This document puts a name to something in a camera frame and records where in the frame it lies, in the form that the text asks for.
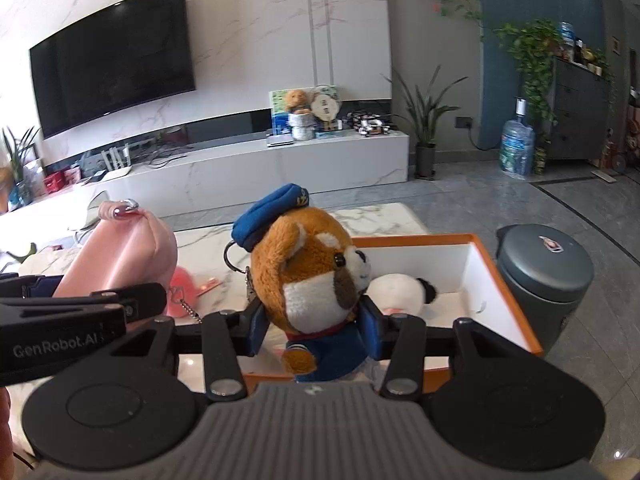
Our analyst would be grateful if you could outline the small potted plants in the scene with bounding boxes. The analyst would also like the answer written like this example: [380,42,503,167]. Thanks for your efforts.
[575,40,613,78]

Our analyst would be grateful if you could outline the black power cord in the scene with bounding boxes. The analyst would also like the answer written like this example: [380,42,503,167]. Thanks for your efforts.
[467,125,501,152]

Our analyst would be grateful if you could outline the black cables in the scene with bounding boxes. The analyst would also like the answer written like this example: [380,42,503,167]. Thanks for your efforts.
[142,142,193,168]

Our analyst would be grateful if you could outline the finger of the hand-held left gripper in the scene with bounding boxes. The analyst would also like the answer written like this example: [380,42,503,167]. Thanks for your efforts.
[90,282,168,323]
[0,273,65,301]

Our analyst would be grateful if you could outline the pink snap wallet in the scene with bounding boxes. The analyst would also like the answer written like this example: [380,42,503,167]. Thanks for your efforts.
[52,199,179,333]

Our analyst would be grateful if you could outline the white marble television console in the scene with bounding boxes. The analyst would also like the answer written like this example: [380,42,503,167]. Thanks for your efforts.
[0,127,411,221]

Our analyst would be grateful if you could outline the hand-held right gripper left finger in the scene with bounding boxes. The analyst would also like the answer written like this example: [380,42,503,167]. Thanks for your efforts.
[107,299,271,403]

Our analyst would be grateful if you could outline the black white toy vehicles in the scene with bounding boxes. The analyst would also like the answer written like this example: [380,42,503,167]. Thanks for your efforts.
[347,110,393,137]

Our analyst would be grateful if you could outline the person's left hand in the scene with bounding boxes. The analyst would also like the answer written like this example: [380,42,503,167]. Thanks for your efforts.
[0,389,12,465]

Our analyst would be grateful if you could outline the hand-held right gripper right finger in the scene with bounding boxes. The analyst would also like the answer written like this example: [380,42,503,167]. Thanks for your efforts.
[359,295,521,403]

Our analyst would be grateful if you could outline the green leafy potted plant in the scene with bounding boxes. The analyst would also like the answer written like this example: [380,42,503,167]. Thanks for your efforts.
[0,125,41,211]

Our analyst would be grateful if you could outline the brown teddy bear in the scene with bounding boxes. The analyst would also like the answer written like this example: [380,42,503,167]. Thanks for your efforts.
[285,89,310,115]

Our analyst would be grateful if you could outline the dark grey round bin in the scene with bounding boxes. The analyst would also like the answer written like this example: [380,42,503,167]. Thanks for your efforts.
[495,223,596,356]

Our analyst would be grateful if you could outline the large blue water jug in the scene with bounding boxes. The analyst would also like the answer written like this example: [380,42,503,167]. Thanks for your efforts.
[499,119,536,180]

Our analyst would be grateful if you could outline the black wall television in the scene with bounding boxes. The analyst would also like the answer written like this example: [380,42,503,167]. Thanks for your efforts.
[29,0,197,140]

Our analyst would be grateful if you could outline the white panda plush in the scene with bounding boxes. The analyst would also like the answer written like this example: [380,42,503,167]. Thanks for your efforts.
[367,273,440,317]

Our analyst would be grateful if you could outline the potted long-leaf plant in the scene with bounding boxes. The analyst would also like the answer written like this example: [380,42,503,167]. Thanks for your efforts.
[382,64,468,181]

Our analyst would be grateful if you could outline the round paper fan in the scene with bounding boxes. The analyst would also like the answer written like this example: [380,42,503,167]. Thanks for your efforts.
[310,85,345,126]

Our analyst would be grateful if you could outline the small white chair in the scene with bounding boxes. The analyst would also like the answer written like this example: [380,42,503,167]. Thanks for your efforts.
[70,191,111,233]

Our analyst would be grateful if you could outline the dark grey drawer cabinet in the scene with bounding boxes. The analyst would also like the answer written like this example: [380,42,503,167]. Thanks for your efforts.
[547,57,613,161]

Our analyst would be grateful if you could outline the pink pom-pom keychain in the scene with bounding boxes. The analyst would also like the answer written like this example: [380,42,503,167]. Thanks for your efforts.
[165,266,206,326]

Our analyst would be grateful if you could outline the red panda sailor plush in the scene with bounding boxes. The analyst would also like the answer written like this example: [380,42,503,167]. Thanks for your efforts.
[223,183,373,386]

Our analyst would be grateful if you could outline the white router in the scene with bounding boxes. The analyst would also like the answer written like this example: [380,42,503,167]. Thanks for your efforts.
[100,144,133,181]

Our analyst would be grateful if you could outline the trailing pothos plant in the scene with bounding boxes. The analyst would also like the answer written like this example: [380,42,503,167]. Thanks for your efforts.
[492,19,563,126]

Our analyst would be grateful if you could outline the green blue painting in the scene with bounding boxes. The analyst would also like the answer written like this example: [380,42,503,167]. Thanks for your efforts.
[270,90,296,136]

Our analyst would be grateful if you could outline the orange cardboard box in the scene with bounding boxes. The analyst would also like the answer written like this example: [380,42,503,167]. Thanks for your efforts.
[242,232,545,396]

